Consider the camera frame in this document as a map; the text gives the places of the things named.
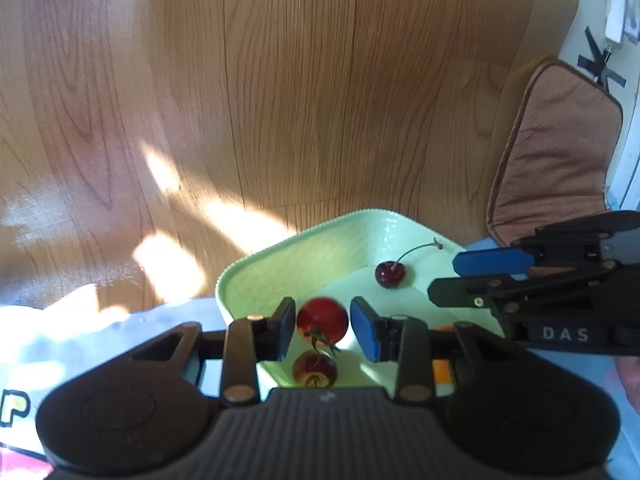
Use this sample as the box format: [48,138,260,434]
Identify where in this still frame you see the dark red cherry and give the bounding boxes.
[375,237,444,289]

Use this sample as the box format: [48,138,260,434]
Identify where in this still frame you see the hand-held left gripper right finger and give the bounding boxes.
[350,296,531,405]

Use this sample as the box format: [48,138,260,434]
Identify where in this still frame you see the printed cartoon blanket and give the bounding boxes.
[0,237,640,480]

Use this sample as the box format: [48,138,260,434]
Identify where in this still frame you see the brown seat cushion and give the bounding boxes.
[486,57,625,248]

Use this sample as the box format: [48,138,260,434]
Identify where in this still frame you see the white power strip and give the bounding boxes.
[604,0,640,52]

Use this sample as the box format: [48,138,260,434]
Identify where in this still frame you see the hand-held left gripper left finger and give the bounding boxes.
[117,296,297,407]

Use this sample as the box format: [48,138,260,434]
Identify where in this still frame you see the red cherry tomato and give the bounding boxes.
[296,296,350,358]
[291,350,339,389]

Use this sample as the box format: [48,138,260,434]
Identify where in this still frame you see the black tape strips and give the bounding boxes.
[577,0,632,88]

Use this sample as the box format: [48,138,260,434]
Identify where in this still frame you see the wood grain vinyl sheet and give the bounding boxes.
[0,0,583,311]

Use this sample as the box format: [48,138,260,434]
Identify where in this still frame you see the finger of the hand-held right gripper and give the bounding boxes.
[452,210,640,278]
[427,262,640,314]

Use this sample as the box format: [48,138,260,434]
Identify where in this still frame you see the light green bowl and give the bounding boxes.
[215,206,501,389]

